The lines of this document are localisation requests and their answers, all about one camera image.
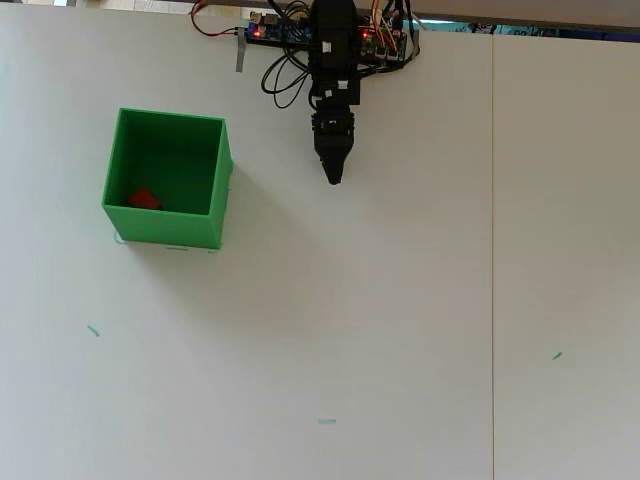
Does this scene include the yellow and orange jumper wires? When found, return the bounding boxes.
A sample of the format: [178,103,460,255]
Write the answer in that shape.
[370,0,404,51]

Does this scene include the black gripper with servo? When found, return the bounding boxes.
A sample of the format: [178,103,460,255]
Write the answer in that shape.
[308,74,363,187]

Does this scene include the thin red wire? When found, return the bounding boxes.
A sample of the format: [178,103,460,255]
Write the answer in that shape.
[191,0,251,38]

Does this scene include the grey tape strip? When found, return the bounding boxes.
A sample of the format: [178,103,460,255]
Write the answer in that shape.
[234,27,248,74]

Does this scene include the green circuit board with connectors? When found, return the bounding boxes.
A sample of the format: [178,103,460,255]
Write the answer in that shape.
[358,14,408,64]

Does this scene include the blue controller circuit board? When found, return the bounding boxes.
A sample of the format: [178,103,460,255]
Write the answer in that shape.
[247,11,315,47]

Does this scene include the black power cable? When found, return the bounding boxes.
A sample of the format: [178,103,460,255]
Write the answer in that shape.
[402,0,422,64]

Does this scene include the red block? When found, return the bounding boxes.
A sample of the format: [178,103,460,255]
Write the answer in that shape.
[127,187,163,211]

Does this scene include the green plastic bin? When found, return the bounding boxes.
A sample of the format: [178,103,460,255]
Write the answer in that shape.
[101,106,235,250]

